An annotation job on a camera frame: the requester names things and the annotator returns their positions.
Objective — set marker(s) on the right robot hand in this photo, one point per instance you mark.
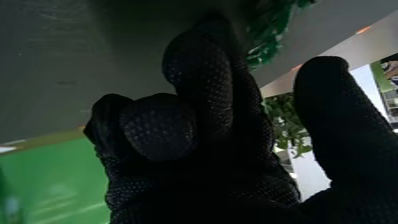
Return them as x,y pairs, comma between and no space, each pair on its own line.
206,140

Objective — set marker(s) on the green sprig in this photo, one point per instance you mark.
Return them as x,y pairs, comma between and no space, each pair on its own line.
269,31

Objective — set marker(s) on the green leafy plant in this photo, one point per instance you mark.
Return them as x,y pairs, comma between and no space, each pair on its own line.
286,123

